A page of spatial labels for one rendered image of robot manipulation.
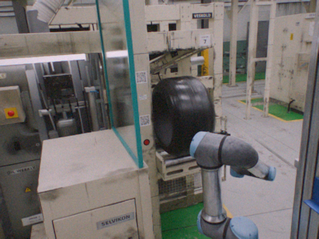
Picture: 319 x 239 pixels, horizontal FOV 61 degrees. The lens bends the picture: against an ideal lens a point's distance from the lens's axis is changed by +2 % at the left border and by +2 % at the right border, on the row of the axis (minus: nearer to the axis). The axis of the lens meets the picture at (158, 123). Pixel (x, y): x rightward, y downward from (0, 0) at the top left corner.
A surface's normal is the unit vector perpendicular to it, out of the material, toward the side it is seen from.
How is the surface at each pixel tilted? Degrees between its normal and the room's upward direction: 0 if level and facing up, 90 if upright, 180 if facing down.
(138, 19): 90
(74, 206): 90
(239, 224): 8
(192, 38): 90
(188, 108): 63
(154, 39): 90
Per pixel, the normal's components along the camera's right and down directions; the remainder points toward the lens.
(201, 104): 0.28, -0.22
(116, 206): 0.35, 0.27
